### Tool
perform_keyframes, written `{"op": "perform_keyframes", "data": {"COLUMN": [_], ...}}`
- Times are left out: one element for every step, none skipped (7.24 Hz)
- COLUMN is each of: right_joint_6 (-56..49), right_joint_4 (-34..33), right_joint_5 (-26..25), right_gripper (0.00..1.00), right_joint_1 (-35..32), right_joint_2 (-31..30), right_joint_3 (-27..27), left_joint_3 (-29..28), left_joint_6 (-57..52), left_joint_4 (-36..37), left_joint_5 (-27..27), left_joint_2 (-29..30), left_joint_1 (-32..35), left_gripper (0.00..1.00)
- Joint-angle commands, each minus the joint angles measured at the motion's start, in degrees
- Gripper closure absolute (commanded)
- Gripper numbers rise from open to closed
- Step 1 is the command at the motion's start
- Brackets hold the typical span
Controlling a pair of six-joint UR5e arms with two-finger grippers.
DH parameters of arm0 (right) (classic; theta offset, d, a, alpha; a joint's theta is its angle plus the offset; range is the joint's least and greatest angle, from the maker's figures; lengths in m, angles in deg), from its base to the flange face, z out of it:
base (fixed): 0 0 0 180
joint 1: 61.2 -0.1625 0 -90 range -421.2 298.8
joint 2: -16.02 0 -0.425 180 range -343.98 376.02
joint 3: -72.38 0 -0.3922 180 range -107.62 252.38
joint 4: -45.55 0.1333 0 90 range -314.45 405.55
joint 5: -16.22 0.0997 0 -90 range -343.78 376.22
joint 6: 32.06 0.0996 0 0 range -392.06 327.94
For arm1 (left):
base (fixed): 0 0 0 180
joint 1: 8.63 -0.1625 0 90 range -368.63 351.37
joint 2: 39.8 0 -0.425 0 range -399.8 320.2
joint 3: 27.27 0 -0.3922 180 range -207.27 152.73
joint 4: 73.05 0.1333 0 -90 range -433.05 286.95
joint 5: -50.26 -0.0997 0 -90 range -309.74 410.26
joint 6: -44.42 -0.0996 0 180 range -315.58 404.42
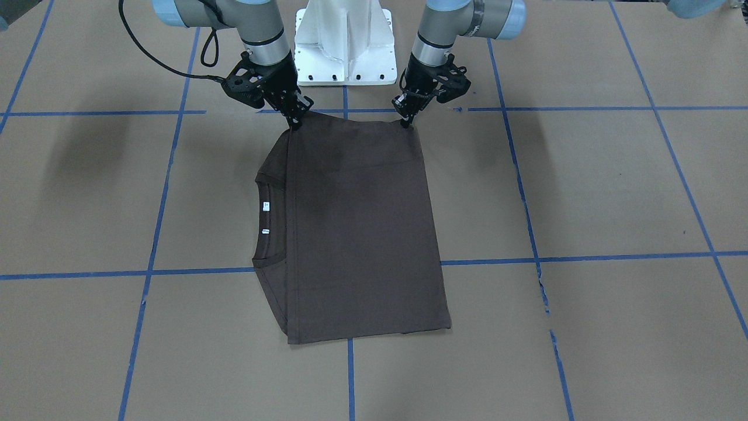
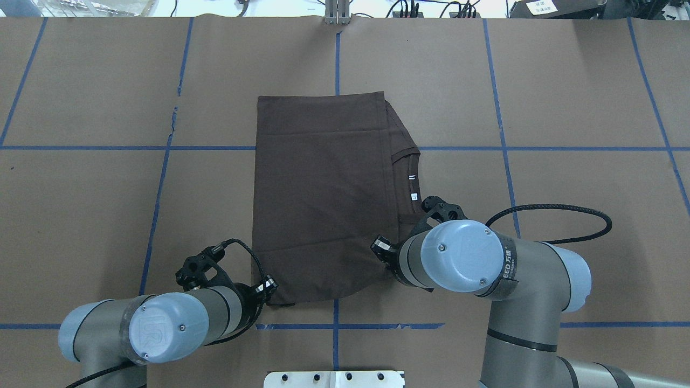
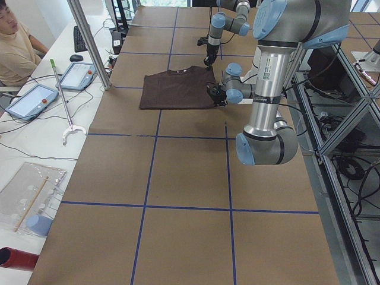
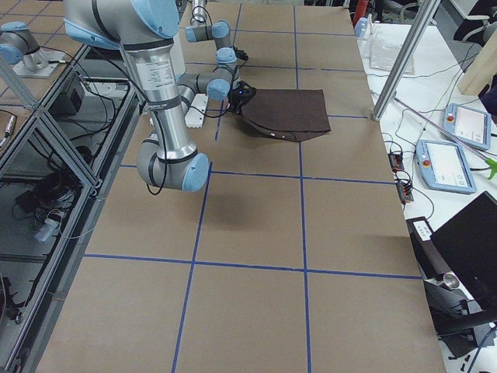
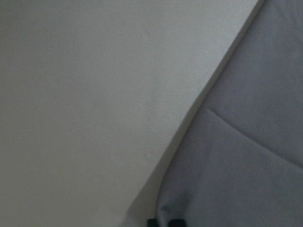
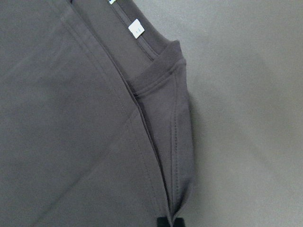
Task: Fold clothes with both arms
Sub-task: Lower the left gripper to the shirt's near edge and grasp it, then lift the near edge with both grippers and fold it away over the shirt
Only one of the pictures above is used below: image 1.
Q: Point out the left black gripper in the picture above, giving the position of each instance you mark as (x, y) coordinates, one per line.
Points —
(418, 78)

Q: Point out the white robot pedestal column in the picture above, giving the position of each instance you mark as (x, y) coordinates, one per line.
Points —
(344, 43)

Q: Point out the dark brown t-shirt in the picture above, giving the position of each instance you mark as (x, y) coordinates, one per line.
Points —
(347, 245)

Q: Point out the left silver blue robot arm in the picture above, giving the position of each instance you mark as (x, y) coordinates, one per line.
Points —
(442, 22)

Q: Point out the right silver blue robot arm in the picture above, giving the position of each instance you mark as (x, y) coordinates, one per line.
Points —
(258, 23)

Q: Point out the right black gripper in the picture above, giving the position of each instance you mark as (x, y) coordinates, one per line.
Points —
(281, 78)

